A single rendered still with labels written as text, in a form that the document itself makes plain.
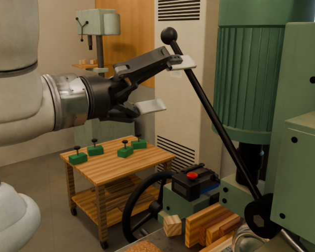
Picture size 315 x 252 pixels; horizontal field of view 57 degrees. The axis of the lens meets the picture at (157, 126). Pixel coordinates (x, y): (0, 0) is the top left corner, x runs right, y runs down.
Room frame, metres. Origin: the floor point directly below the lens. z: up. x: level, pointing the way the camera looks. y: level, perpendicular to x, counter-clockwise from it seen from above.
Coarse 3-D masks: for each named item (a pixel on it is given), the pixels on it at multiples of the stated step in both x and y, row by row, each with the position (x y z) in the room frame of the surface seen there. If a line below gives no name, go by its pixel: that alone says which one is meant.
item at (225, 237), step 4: (236, 228) 0.60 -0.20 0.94; (224, 236) 0.58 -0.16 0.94; (228, 236) 0.58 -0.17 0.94; (216, 240) 0.56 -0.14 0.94; (220, 240) 0.56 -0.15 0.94; (224, 240) 0.56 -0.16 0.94; (212, 244) 0.55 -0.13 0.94; (216, 244) 0.55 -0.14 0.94; (204, 248) 0.54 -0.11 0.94; (208, 248) 0.54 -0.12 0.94; (212, 248) 0.54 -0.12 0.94
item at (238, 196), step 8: (232, 176) 0.63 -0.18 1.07; (224, 184) 0.61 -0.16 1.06; (232, 184) 0.59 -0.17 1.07; (240, 184) 0.59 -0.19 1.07; (224, 192) 0.61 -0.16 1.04; (232, 192) 0.59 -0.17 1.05; (240, 192) 0.57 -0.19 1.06; (248, 192) 0.56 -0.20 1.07; (224, 200) 0.60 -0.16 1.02; (232, 200) 0.59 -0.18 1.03; (240, 200) 0.57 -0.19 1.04; (248, 200) 0.55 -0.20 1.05; (232, 208) 0.59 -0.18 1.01; (240, 208) 0.57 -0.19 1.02
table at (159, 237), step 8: (160, 216) 0.76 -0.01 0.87; (184, 224) 0.67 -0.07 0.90; (152, 232) 0.64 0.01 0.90; (160, 232) 0.64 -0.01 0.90; (184, 232) 0.64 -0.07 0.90; (136, 240) 0.61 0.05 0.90; (152, 240) 0.61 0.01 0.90; (160, 240) 0.61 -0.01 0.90; (168, 240) 0.61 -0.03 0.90; (176, 240) 0.61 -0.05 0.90; (184, 240) 0.61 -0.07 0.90; (120, 248) 0.58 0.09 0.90; (160, 248) 0.58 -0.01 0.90; (168, 248) 0.58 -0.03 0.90; (176, 248) 0.58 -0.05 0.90; (184, 248) 0.58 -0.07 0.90; (192, 248) 0.58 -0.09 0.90; (200, 248) 0.58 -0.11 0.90
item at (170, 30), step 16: (176, 32) 0.61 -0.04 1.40; (176, 48) 0.59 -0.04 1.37; (192, 80) 0.55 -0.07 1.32; (208, 112) 0.51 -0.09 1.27; (224, 144) 0.48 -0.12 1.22; (240, 160) 0.46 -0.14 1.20; (256, 192) 0.42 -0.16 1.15; (256, 208) 0.40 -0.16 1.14; (256, 224) 0.39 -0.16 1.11; (272, 224) 0.37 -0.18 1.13; (288, 240) 0.37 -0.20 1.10
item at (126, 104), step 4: (112, 104) 0.51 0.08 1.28; (116, 104) 0.51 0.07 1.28; (120, 104) 0.53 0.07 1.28; (124, 104) 0.55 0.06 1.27; (128, 104) 0.58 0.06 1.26; (132, 104) 0.62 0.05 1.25; (116, 108) 0.52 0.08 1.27; (120, 108) 0.53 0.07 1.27; (124, 108) 0.54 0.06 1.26; (128, 108) 0.56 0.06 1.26; (132, 108) 0.58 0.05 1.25; (128, 112) 0.57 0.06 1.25; (132, 112) 0.58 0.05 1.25; (136, 112) 0.59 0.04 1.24; (132, 116) 0.59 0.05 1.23; (136, 116) 0.60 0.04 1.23
